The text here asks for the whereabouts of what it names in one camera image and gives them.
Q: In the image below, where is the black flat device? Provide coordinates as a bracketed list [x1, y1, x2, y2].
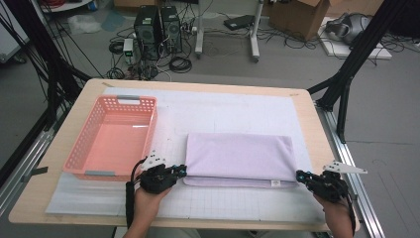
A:
[223, 14, 257, 32]

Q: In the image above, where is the white grid mat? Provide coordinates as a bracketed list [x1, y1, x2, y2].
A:
[45, 86, 326, 224]

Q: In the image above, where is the grey rail bracket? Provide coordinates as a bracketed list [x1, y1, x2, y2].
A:
[20, 166, 50, 183]

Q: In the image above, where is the clear plastic bag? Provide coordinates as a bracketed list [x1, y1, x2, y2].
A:
[67, 13, 103, 36]

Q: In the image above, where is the person's left hand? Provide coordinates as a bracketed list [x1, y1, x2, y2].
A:
[133, 186, 173, 226]

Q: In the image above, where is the lilac printed cloth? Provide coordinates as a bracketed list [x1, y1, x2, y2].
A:
[182, 132, 300, 189]

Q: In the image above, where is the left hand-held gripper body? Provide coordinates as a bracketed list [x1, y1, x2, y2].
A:
[138, 149, 180, 195]

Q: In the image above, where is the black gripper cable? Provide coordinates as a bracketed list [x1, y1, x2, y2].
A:
[343, 190, 359, 237]
[124, 158, 149, 230]

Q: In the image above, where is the small white power box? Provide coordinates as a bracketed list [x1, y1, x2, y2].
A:
[122, 38, 135, 64]

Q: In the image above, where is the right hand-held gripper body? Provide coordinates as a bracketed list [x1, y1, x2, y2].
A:
[306, 160, 368, 204]

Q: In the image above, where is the white cabinet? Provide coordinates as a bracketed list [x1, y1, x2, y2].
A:
[0, 6, 32, 63]

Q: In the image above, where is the aluminium rail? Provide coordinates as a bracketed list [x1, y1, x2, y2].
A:
[0, 108, 68, 217]
[315, 104, 386, 238]

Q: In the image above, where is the teal sheet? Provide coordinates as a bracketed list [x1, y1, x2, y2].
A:
[100, 10, 127, 33]

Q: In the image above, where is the black computer tower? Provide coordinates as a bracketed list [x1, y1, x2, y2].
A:
[159, 5, 183, 55]
[133, 4, 163, 61]

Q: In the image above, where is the white foam board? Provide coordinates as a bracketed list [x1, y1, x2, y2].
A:
[317, 16, 394, 61]

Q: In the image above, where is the black frame stand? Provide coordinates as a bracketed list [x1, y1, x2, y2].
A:
[306, 0, 420, 145]
[0, 0, 93, 133]

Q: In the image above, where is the open cardboard box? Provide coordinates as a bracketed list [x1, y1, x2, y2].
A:
[267, 0, 331, 42]

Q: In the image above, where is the person's right hand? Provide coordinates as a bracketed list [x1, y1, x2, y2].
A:
[312, 192, 355, 230]

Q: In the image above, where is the grey rounded device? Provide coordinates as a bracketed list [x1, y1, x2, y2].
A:
[325, 12, 373, 46]

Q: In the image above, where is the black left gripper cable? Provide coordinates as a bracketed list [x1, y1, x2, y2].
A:
[124, 158, 149, 230]

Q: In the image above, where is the pink plastic basket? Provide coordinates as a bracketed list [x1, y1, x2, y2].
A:
[62, 94, 158, 182]

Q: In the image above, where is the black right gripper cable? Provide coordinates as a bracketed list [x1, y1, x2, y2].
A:
[343, 190, 359, 237]

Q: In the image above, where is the white metal stand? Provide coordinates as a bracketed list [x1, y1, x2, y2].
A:
[193, 0, 265, 63]

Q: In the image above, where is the white round table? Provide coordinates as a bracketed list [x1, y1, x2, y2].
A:
[39, 0, 94, 14]

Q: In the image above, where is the coiled black cable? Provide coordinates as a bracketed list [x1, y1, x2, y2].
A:
[108, 40, 125, 56]
[106, 66, 127, 80]
[168, 56, 193, 74]

